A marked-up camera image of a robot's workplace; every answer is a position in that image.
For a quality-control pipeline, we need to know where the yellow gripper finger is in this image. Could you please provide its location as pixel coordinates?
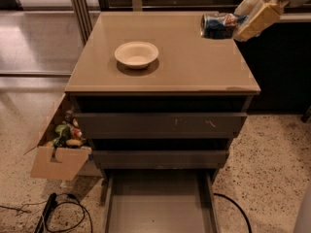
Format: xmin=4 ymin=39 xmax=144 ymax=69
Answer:
xmin=234 ymin=0 xmax=274 ymax=17
xmin=233 ymin=2 xmax=286 ymax=42

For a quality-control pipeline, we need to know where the grey drawer cabinet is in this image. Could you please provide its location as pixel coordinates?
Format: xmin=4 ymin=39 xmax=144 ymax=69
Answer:
xmin=64 ymin=11 xmax=261 ymax=180

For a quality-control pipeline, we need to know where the black cable right floor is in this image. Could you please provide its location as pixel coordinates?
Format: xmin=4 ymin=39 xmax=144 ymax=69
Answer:
xmin=213 ymin=192 xmax=253 ymax=233

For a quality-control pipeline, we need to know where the grey middle drawer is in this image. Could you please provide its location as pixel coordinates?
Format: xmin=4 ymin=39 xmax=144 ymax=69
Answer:
xmin=92 ymin=150 xmax=228 ymax=169

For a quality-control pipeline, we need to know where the blue silver redbull can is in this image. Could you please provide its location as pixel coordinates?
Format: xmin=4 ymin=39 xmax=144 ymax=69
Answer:
xmin=200 ymin=13 xmax=248 ymax=40

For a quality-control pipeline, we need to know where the cardboard box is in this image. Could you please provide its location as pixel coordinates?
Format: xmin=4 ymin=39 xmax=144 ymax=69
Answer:
xmin=26 ymin=94 xmax=91 ymax=181

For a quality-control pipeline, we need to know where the grey top drawer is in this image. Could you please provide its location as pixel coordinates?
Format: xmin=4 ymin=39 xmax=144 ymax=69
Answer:
xmin=76 ymin=113 xmax=247 ymax=139

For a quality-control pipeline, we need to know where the grey open bottom drawer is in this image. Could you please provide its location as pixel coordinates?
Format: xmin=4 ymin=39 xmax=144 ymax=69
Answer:
xmin=102 ymin=170 xmax=220 ymax=233

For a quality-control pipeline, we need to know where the red toy item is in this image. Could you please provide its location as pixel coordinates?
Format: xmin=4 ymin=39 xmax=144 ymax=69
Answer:
xmin=70 ymin=128 xmax=82 ymax=140

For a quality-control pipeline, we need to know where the white paper bowl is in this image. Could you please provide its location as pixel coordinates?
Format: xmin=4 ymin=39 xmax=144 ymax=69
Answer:
xmin=115 ymin=42 xmax=158 ymax=69

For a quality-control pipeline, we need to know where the black power strip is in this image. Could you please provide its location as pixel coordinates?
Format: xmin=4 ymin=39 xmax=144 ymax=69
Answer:
xmin=33 ymin=193 xmax=56 ymax=233

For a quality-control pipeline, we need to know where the black looped cable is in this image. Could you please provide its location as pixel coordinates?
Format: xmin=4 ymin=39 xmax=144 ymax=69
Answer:
xmin=44 ymin=193 xmax=94 ymax=233

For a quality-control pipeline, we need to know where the green toy item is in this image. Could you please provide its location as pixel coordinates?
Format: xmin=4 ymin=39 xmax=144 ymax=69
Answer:
xmin=55 ymin=124 xmax=70 ymax=139

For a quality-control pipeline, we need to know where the yellow banana toy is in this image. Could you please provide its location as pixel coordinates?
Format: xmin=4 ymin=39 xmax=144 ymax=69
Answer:
xmin=66 ymin=139 xmax=84 ymax=147

